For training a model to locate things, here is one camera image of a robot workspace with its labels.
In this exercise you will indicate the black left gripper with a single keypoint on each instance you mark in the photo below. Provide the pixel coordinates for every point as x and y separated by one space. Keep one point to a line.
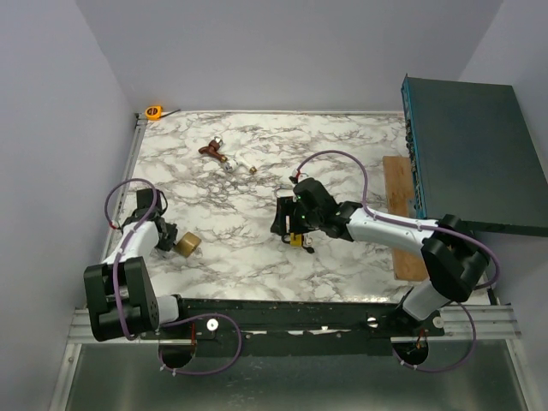
172 235

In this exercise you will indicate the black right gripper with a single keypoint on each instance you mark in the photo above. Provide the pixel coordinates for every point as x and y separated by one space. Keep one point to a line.
290 205

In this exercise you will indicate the yellow black padlock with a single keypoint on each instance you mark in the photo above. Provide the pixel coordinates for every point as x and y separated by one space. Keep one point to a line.
303 241

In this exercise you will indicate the small brass padlock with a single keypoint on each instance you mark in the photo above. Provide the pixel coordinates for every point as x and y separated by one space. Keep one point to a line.
184 246

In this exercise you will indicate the long-shackle brass padlock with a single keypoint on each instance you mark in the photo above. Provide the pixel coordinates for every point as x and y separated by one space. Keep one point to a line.
284 190

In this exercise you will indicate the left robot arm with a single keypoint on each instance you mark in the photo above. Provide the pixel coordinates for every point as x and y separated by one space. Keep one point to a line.
120 298

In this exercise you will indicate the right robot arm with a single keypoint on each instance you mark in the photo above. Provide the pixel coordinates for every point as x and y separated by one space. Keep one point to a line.
454 260

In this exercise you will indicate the white plastic tap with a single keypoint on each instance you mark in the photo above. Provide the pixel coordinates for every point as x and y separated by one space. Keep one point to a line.
235 161

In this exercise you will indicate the brown plastic tap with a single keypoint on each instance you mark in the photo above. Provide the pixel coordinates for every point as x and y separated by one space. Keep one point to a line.
212 149

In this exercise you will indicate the wooden board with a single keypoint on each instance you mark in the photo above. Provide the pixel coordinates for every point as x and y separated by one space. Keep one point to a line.
400 196

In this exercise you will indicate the orange tape measure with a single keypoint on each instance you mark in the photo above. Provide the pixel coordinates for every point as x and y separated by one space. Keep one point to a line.
156 112

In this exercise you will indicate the black front rail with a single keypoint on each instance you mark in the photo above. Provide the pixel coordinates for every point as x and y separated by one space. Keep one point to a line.
222 328

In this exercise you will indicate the blue network switch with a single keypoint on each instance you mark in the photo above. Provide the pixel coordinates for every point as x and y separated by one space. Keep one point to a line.
472 156

